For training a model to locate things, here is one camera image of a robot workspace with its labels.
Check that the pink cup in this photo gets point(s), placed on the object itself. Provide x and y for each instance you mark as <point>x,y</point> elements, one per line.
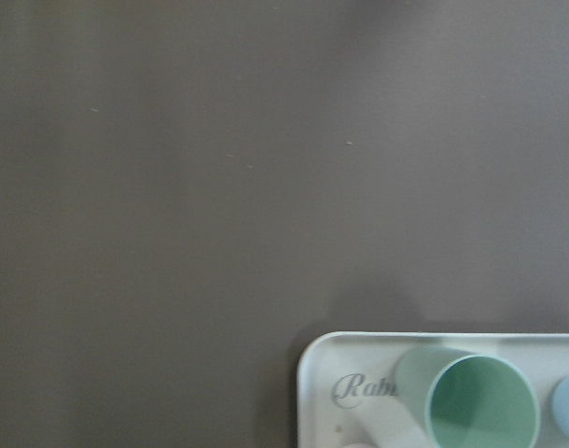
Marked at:
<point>357,445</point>

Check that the green cup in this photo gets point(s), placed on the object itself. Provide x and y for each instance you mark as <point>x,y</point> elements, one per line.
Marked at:
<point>464,399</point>

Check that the cream rabbit tray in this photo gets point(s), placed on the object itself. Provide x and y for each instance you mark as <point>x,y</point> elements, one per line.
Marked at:
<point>347,391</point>

